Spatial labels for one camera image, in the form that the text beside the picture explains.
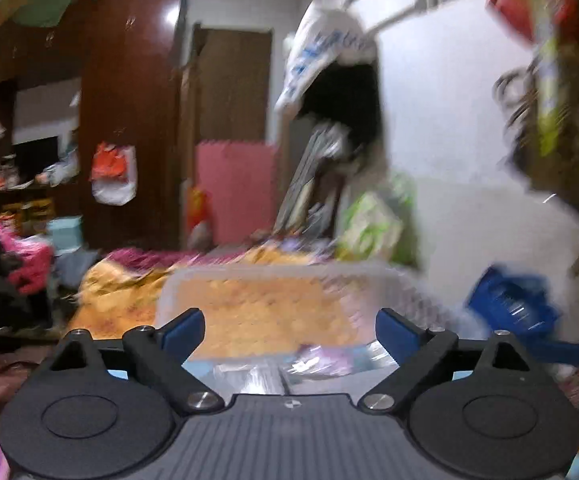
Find blue plastic crate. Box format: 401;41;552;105
465;265;579;366

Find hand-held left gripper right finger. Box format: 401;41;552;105
358;308;533;415

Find green cloth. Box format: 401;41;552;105
12;0;140;28

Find red and yellow bag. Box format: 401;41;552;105
187;186;213;248

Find translucent plastic basket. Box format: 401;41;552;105
157;262;463;363

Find red and green snack packet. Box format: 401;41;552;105
487;0;579;161

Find brown wooden door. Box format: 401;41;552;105
190;27;273;143

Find yellow patterned blanket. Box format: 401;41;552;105
70;245;360;356

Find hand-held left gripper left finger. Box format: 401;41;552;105
50;309;224;415

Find pink foam mat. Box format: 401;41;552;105
194;141;278;248

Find pile of dark clothes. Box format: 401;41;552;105
0;225;55;321

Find metal crutches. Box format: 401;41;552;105
274;122;350;233

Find green and white tote bag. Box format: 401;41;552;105
337;172;417;263

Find black television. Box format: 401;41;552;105
14;136;60;183

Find dark wooden wardrobe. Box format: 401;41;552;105
0;0;188;251

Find clear plastic bag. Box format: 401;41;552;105
214;342;400;396

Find maroon blanket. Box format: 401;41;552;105
102;246;210;273

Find black hanging garment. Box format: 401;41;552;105
297;60;387;161

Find white lettered hanging garment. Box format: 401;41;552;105
274;0;380;116

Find orange and white shopping bag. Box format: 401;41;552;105
90;142;138;206

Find teal cardboard box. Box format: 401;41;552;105
48;215;86;253

